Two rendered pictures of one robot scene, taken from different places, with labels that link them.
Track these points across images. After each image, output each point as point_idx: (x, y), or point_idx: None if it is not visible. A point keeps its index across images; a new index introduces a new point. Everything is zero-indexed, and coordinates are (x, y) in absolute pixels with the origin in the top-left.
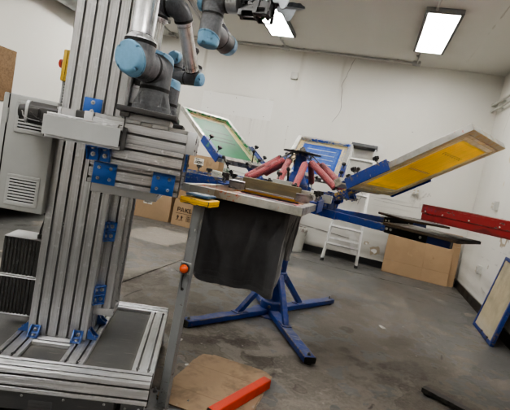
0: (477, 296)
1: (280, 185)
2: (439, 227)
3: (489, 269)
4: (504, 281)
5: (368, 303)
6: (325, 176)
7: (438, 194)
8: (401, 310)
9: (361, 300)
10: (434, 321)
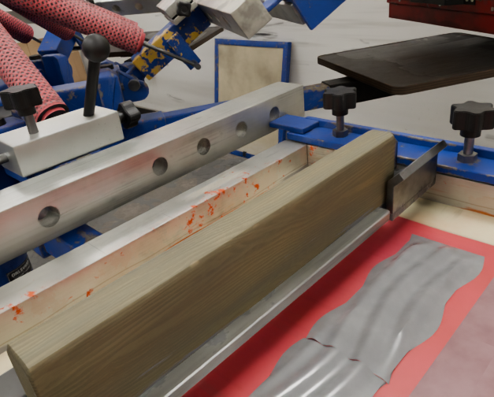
0: (167, 108)
1: (316, 193)
2: (217, 34)
3: (172, 65)
4: (240, 73)
5: (105, 220)
6: (86, 13)
7: None
8: (148, 195)
9: (91, 225)
10: (198, 179)
